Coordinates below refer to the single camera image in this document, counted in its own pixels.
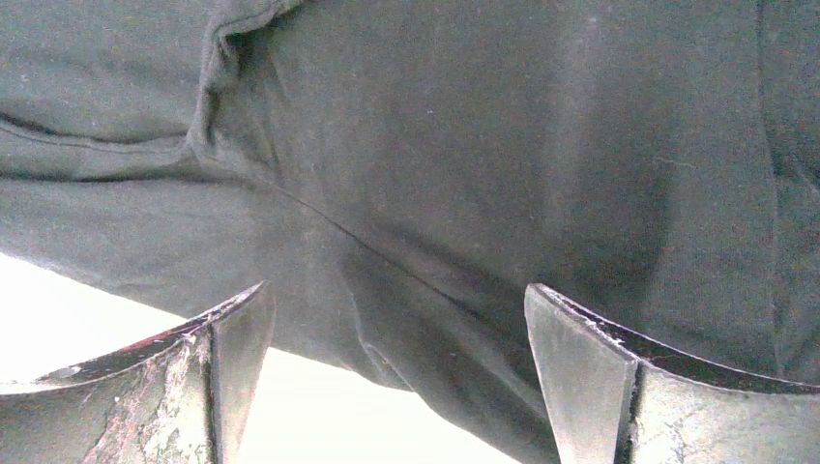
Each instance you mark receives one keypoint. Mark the black t-shirt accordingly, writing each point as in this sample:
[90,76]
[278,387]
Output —
[400,171]

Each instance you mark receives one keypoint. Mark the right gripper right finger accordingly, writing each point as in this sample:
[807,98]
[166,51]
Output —
[614,395]

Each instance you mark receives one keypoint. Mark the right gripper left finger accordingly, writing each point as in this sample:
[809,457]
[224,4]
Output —
[180,396]

